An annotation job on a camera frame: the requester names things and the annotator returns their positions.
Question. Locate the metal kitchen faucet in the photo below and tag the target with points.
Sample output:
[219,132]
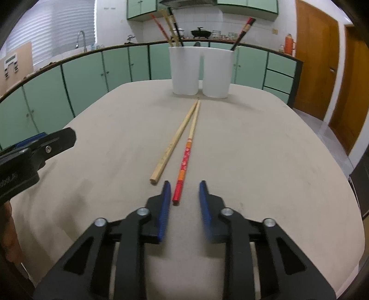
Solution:
[85,43]

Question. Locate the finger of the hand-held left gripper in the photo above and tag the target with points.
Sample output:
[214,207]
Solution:
[57,142]

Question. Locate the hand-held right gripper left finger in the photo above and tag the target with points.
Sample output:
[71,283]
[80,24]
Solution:
[164,213]

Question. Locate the dark glass cabinet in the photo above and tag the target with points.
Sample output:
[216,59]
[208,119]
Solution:
[360,187]

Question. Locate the green kitchen base cabinets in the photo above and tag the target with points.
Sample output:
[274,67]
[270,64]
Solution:
[86,72]

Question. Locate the small metal teapot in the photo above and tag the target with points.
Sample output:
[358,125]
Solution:
[131,38]

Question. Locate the window blinds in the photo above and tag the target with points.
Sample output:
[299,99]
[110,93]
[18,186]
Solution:
[57,28]

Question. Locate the white cooking pot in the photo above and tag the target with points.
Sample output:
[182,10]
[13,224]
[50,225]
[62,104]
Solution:
[180,31]

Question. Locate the green wall cabinets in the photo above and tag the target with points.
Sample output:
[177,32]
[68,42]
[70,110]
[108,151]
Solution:
[138,8]

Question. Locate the black cooking pot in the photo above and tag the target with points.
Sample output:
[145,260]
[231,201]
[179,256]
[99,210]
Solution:
[201,33]

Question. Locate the black chopstick with silver band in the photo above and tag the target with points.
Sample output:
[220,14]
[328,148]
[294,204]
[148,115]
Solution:
[237,41]
[178,34]

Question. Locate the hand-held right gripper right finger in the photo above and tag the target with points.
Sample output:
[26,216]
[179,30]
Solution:
[204,213]

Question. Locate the wooden door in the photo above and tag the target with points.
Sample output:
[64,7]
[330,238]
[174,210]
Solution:
[354,101]
[311,57]

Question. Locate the red thermos flask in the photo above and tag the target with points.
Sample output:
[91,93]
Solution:
[289,44]

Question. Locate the plain wooden chopstick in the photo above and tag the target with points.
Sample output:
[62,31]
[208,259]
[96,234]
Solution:
[170,147]
[167,24]

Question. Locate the white plastic container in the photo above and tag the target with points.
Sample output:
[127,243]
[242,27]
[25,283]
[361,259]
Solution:
[184,72]
[217,75]

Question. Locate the person's left hand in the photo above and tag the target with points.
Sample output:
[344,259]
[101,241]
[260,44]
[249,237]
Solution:
[5,225]

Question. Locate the cardboard box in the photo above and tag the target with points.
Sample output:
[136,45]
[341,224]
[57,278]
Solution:
[24,57]

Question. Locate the range hood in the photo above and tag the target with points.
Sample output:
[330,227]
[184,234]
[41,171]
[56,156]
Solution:
[184,3]

